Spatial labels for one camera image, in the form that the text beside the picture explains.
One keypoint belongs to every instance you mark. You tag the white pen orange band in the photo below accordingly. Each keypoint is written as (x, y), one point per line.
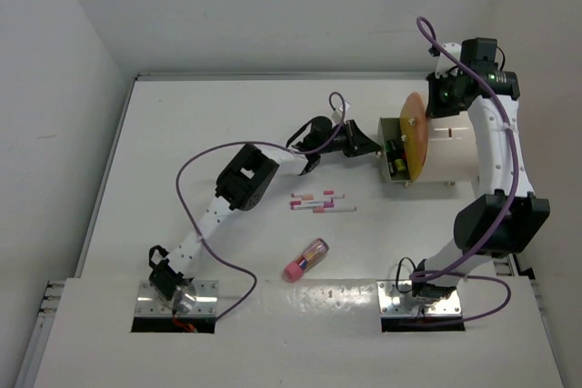
(313, 196)

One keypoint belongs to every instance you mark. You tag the pink capped clip tube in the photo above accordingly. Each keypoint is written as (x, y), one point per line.
(315, 252)

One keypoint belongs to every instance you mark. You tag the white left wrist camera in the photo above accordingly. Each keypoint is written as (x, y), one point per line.
(341, 110)

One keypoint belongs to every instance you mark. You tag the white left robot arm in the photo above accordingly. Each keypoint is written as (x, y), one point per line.
(242, 184)

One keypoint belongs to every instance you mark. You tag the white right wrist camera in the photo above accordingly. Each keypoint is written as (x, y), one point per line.
(444, 66)

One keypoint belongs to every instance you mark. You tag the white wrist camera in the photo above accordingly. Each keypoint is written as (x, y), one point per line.
(444, 66)
(341, 110)

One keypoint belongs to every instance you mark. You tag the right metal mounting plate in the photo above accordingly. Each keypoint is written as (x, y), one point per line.
(394, 303)

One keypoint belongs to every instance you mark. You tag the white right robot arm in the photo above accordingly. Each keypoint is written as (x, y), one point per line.
(506, 213)

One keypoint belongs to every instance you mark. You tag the yellow black highlighter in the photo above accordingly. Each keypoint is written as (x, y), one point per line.
(400, 165)

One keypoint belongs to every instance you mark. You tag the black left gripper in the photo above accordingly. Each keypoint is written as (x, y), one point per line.
(357, 144)

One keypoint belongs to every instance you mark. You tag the white cylindrical drawer organizer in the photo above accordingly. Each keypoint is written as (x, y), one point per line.
(452, 151)

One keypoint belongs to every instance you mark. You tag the yellow drawer with gold knob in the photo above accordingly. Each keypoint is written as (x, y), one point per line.
(416, 113)

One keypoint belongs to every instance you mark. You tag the metal mounting plate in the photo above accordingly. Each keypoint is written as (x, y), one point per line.
(394, 303)
(195, 300)

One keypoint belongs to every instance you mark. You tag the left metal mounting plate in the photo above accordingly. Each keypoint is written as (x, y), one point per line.
(195, 300)

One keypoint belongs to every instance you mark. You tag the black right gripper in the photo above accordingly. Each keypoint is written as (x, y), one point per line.
(434, 108)

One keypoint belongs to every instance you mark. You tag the white pen magenta cap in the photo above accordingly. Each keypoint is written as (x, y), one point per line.
(311, 203)

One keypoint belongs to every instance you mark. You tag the green black highlighter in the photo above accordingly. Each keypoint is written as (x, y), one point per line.
(391, 146)

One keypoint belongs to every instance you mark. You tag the white pen pink tip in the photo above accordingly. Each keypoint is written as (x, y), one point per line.
(334, 209)

